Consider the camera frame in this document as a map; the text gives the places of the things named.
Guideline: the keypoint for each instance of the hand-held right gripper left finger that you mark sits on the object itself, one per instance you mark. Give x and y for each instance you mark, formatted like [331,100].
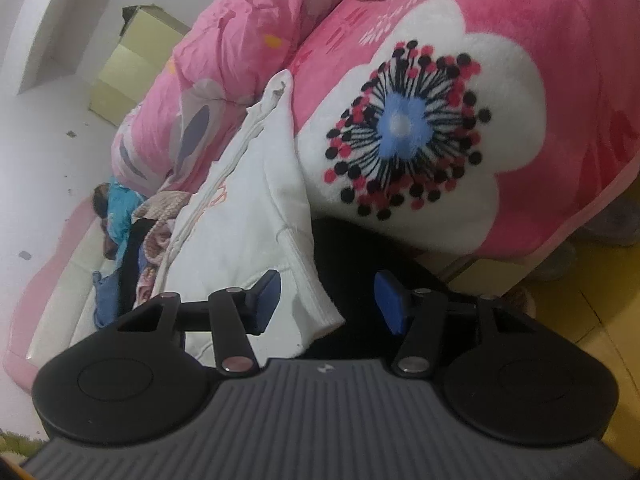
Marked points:
[267,297]

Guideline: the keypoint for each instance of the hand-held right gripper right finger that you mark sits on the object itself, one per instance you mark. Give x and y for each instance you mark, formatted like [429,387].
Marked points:
[391,305]

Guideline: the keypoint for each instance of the white sweatshirt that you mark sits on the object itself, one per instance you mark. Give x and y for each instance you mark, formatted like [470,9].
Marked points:
[250,210]

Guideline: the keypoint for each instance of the black pants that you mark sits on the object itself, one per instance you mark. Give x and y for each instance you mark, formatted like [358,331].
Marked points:
[360,270]

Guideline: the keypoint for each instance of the beige houndstooth cloth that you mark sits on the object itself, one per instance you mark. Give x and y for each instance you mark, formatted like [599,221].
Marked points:
[160,220]

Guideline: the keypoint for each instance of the black cloth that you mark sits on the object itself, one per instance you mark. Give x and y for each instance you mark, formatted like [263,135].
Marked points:
[132,260]

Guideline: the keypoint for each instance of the blue denim cloth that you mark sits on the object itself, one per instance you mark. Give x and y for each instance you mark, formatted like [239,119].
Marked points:
[105,300]

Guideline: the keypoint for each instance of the dark maroon cloth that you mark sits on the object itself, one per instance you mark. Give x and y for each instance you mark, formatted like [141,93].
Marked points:
[102,200]

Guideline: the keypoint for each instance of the pink white bed headboard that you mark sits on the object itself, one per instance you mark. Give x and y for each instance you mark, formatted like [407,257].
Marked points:
[55,310]

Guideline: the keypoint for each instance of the pink floral quilt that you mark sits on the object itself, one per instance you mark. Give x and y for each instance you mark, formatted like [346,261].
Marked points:
[225,50]

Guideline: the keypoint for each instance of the pale yellow wardrobe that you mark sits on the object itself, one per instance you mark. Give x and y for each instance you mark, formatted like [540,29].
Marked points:
[135,60]

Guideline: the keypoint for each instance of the pink flower print blanket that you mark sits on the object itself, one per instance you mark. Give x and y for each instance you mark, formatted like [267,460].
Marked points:
[525,60]

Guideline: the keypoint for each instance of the green rug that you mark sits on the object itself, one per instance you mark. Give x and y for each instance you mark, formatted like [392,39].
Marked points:
[15,442]

